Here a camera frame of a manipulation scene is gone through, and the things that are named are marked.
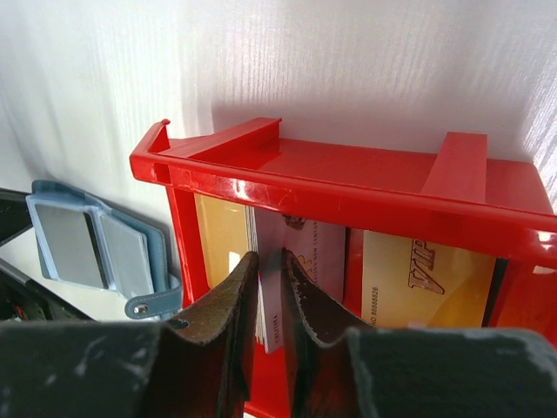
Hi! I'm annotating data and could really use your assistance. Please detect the white credit card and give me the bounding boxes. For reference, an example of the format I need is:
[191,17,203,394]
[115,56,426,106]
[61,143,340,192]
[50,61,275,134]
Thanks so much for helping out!
[253,208,346,354]

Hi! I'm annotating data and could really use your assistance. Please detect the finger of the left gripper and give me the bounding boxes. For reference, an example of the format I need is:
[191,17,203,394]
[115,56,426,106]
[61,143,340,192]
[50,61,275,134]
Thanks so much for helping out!
[0,188,32,246]

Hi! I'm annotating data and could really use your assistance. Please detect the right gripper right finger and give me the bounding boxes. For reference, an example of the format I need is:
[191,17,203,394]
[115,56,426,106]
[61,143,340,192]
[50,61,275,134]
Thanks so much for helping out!
[281,250,556,417]

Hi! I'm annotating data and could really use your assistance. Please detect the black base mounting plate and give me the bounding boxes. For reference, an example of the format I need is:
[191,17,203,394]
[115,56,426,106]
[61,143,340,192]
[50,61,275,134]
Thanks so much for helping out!
[1,260,92,321]

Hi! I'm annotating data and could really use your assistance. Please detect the stack of credit cards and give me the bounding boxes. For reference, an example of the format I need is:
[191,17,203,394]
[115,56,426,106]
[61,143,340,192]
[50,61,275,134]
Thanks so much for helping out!
[195,194,257,289]

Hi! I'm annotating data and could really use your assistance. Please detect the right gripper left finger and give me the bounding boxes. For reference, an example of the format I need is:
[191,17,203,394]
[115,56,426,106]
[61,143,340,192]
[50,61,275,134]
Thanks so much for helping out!
[1,252,258,417]

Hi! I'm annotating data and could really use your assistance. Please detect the blue leather card holder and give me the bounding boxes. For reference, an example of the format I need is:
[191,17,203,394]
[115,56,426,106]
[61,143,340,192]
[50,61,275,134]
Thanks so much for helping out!
[26,179,183,320]

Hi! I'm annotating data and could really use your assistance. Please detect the gold VIP credit card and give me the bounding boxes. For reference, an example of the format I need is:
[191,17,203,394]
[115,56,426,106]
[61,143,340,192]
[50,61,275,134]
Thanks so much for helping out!
[361,231,496,327]

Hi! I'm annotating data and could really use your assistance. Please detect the black credit card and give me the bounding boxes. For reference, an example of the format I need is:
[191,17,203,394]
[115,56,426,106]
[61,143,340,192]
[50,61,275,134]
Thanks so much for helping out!
[36,204,107,289]

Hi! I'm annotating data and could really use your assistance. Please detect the red plastic bin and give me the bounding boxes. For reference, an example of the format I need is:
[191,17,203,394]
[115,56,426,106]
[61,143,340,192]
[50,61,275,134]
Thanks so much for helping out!
[130,118,556,417]

